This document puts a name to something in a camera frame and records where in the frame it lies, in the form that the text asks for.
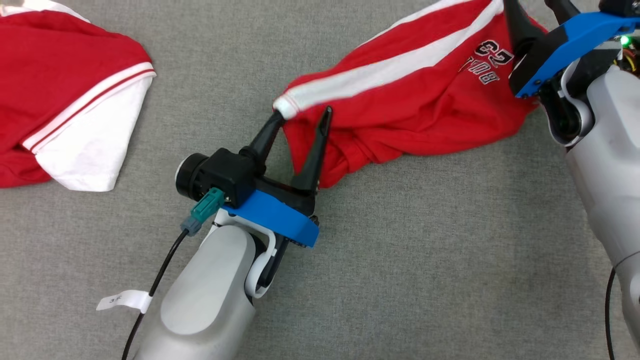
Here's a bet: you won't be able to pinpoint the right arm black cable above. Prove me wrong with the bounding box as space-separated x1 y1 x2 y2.
604 267 617 360

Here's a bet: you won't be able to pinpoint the red jersey shirt white sleeves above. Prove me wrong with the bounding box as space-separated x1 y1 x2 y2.
0 0 157 193

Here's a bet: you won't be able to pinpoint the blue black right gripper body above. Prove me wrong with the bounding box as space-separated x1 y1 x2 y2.
509 11 640 99

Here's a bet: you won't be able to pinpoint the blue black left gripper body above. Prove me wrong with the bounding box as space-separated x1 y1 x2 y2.
222 175 321 248

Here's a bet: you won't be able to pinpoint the white cable label tag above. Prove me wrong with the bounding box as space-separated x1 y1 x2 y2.
96 290 152 314

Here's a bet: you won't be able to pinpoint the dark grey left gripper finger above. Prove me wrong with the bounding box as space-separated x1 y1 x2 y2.
291 105 334 196
239 110 287 170

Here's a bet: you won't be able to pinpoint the red shorts with white stripe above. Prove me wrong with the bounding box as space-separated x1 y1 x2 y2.
273 0 551 190

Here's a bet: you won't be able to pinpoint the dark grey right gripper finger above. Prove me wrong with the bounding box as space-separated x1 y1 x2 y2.
545 0 583 26
502 0 546 56

